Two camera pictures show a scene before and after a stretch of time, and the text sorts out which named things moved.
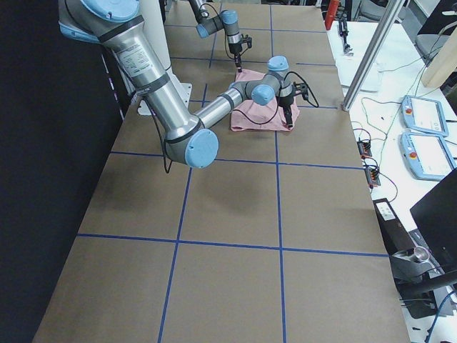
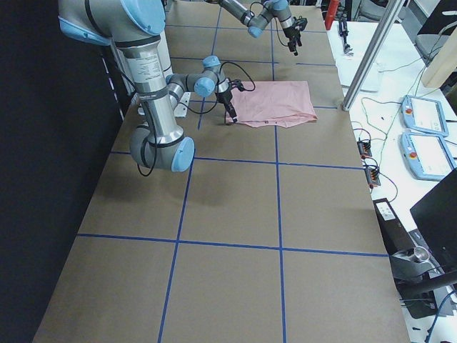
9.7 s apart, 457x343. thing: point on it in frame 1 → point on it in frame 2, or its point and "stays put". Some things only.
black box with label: (395, 236) stays put
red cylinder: (330, 13) stays put
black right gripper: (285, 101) → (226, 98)
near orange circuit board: (372, 176) stays put
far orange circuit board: (364, 148) stays put
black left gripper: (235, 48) → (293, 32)
